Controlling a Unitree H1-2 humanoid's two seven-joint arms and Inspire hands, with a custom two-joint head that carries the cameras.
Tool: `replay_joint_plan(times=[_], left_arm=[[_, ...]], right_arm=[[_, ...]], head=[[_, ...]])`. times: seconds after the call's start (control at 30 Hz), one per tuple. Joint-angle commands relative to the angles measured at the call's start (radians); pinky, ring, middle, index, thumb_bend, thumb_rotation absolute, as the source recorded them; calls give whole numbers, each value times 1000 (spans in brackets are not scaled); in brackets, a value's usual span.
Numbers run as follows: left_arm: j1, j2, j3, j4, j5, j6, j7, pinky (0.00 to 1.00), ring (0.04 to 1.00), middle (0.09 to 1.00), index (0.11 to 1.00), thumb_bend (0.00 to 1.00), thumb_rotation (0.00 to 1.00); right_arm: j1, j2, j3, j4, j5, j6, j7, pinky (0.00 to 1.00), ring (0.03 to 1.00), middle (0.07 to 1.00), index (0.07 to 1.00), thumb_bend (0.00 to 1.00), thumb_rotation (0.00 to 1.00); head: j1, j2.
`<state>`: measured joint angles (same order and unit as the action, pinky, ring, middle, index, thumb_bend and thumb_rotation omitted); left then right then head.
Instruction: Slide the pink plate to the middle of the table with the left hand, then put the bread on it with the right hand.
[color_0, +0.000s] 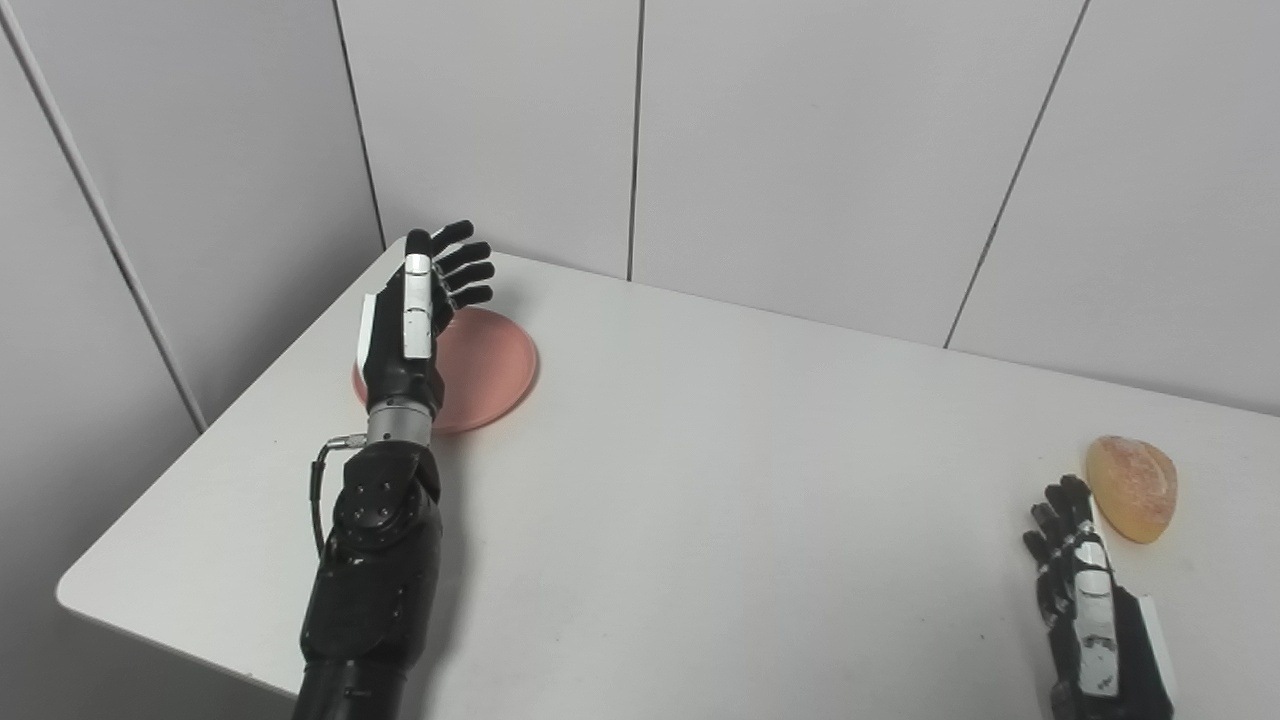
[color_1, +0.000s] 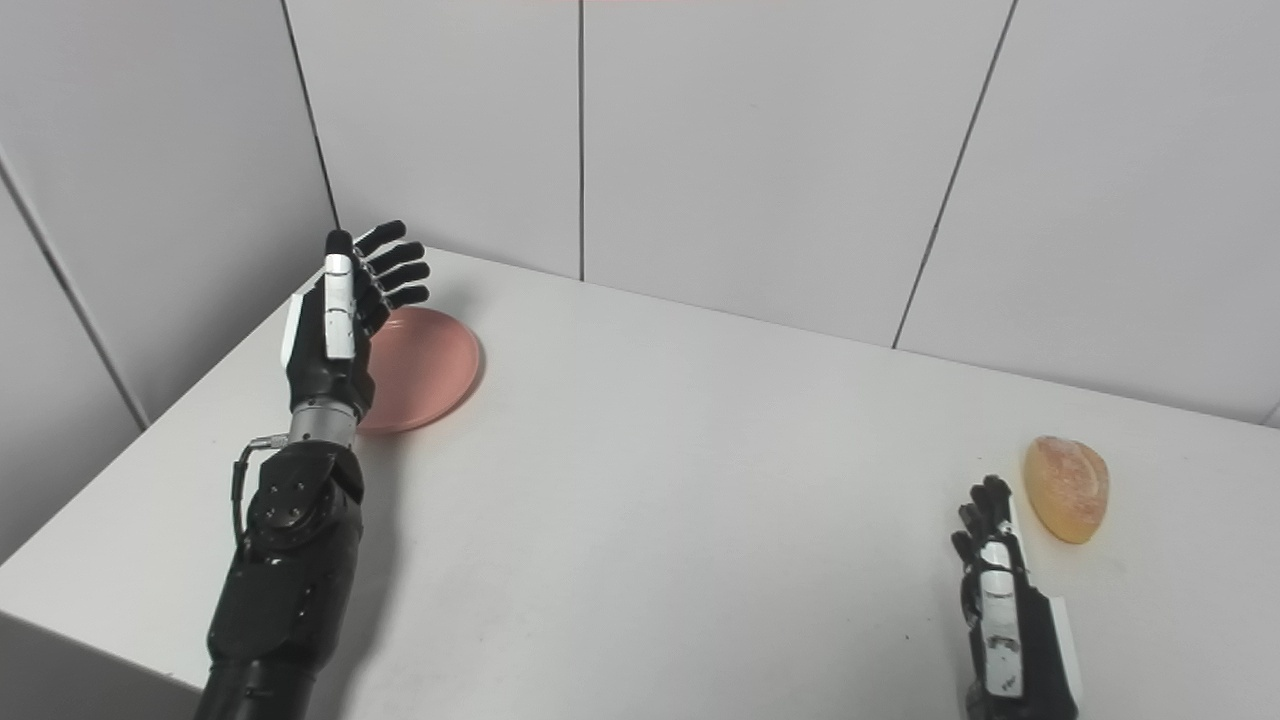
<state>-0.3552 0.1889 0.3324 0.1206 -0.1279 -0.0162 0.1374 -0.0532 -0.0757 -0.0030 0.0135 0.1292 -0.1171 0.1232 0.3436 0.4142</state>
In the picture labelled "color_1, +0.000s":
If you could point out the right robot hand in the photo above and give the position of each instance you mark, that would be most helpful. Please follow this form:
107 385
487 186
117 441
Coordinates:
1020 640

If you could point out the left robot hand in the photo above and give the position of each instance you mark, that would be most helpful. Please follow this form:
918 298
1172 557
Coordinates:
335 340

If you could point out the pink plate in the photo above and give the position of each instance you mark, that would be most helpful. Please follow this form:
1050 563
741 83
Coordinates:
425 368

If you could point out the bread roll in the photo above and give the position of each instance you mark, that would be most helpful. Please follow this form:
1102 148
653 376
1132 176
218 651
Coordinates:
1068 488

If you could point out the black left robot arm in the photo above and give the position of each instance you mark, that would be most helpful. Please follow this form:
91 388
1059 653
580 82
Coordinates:
290 560

